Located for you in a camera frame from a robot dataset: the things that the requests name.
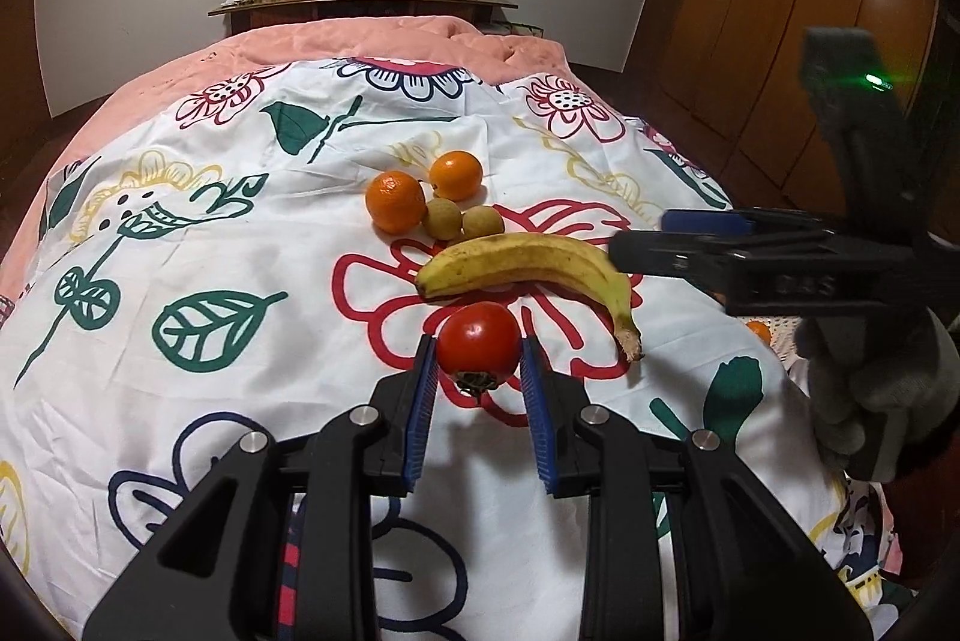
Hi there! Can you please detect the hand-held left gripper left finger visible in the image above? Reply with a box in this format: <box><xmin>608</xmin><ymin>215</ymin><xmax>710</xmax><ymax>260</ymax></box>
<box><xmin>82</xmin><ymin>333</ymin><xmax>440</xmax><ymax>641</ymax></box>

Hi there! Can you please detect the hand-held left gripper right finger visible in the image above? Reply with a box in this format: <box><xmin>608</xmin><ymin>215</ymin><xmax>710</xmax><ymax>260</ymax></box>
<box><xmin>520</xmin><ymin>335</ymin><xmax>875</xmax><ymax>641</ymax></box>

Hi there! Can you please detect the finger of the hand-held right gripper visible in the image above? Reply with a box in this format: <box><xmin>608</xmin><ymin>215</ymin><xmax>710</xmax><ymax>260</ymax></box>
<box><xmin>658</xmin><ymin>207</ymin><xmax>826</xmax><ymax>241</ymax></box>
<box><xmin>607</xmin><ymin>230</ymin><xmax>751</xmax><ymax>283</ymax></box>

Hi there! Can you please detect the red tomato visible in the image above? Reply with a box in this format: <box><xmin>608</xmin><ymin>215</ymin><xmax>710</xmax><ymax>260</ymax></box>
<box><xmin>436</xmin><ymin>302</ymin><xmax>521</xmax><ymax>396</ymax></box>

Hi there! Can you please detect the yellow banana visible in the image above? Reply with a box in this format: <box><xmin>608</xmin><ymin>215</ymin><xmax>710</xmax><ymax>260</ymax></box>
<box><xmin>415</xmin><ymin>233</ymin><xmax>644</xmax><ymax>363</ymax></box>

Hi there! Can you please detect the green kiwi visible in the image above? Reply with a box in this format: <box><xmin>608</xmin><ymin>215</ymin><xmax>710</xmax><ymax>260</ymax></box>
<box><xmin>421</xmin><ymin>198</ymin><xmax>466</xmax><ymax>239</ymax></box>
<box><xmin>461</xmin><ymin>206</ymin><xmax>505</xmax><ymax>241</ymax></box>

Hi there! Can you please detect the textured orange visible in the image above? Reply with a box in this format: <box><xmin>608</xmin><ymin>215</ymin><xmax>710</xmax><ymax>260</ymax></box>
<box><xmin>365</xmin><ymin>170</ymin><xmax>427</xmax><ymax>235</ymax></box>

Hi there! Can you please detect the smooth orange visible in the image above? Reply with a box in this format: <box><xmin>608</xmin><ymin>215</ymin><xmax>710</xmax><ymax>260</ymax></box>
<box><xmin>428</xmin><ymin>150</ymin><xmax>484</xmax><ymax>201</ymax></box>

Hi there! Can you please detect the person's right hand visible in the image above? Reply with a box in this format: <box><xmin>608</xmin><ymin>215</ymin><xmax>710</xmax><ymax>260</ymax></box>
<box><xmin>795</xmin><ymin>307</ymin><xmax>957</xmax><ymax>483</ymax></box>

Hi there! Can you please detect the wooden wardrobe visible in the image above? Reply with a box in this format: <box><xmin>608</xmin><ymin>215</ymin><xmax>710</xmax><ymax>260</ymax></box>
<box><xmin>619</xmin><ymin>0</ymin><xmax>960</xmax><ymax>252</ymax></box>

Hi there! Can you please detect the floral printed bed sheet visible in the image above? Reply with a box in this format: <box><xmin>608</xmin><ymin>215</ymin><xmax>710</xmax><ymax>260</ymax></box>
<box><xmin>0</xmin><ymin>57</ymin><xmax>901</xmax><ymax>641</ymax></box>

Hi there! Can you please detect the pink quilt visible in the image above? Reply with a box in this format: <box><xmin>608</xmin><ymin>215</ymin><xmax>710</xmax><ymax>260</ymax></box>
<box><xmin>0</xmin><ymin>14</ymin><xmax>575</xmax><ymax>312</ymax></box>

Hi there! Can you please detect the wooden sideboard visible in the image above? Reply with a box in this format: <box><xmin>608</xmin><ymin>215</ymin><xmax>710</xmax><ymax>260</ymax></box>
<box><xmin>208</xmin><ymin>0</ymin><xmax>520</xmax><ymax>36</ymax></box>

